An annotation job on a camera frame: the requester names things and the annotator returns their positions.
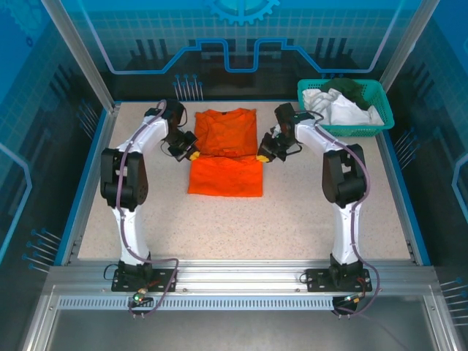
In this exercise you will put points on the aluminium frame post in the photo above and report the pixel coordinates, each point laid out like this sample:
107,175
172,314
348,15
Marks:
86,62
413,29

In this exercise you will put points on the dark green t-shirt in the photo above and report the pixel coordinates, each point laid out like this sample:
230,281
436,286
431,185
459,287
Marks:
351,89

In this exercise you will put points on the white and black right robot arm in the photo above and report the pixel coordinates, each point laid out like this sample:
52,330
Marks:
345,234

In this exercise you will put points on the aluminium mounting rail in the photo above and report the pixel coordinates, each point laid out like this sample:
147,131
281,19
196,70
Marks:
237,274

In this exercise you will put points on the teal plastic basket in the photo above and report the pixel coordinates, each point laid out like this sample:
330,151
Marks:
347,129

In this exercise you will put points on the aluminium table side rail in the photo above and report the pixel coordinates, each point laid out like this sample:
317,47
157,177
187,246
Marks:
409,248
107,135

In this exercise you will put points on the orange t-shirt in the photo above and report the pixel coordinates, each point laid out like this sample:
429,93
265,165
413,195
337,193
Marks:
226,172

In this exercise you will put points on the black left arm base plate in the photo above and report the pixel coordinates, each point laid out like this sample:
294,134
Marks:
161,279

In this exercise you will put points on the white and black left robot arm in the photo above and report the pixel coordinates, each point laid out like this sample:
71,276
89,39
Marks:
131,226

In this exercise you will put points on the white t-shirt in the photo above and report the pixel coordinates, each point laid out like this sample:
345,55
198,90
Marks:
343,111

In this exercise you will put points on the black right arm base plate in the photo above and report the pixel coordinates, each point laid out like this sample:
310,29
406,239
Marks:
318,279

